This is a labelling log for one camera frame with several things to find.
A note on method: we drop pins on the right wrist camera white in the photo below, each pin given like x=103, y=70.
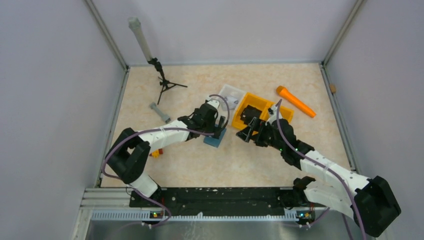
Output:
x=273, y=114

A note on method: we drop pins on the small brown wall knob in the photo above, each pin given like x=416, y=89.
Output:
x=332, y=88

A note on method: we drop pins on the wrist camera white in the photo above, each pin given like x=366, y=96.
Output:
x=213, y=102
x=273, y=114

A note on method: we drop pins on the grey dumbbell-shaped part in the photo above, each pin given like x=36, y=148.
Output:
x=164, y=117

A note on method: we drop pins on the small yellow red toy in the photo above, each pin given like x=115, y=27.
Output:
x=156, y=153

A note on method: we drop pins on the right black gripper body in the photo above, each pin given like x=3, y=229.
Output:
x=266, y=138

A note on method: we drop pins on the white plastic tray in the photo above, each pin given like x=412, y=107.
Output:
x=232, y=91

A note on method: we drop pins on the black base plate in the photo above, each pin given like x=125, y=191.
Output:
x=224, y=201

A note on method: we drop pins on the black mini tripod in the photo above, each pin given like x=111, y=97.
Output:
x=163, y=82

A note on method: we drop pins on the silver foil packet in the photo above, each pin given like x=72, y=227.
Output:
x=231, y=101

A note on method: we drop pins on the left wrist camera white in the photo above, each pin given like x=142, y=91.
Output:
x=213, y=102

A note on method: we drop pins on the black block in bin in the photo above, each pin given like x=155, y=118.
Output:
x=248, y=113

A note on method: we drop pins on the blue card holder wallet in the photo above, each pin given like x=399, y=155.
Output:
x=214, y=142

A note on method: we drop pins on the grey tube on tripod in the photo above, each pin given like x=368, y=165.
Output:
x=135, y=26

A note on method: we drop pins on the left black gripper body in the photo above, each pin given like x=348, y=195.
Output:
x=208, y=127

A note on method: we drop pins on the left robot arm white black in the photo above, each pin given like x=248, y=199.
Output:
x=129, y=154

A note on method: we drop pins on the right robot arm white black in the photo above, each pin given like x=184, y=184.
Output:
x=369, y=202

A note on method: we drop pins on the yellow two-compartment bin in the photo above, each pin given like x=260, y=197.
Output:
x=253, y=100

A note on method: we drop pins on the orange plastic cone handle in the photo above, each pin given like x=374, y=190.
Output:
x=286, y=94

